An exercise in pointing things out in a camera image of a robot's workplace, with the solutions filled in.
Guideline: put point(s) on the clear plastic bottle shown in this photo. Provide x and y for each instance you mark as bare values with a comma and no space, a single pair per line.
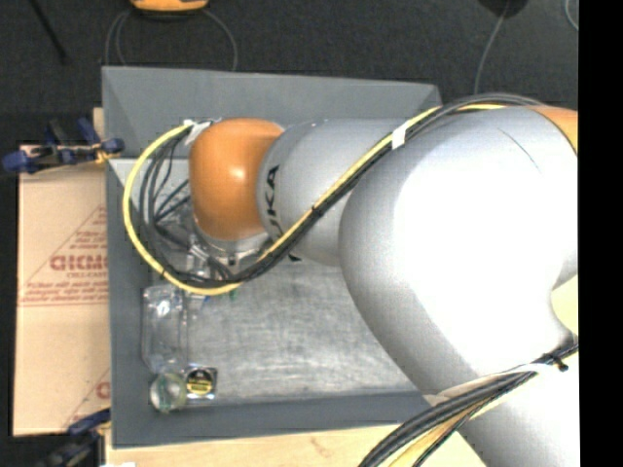
163,329

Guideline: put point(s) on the grey metal bin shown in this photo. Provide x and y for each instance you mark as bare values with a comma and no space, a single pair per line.
292,329

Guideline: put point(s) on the black and yellow packet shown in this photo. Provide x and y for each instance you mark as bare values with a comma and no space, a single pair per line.
199,382

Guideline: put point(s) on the brown cardboard board red print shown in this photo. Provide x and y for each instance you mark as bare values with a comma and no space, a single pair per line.
58,338

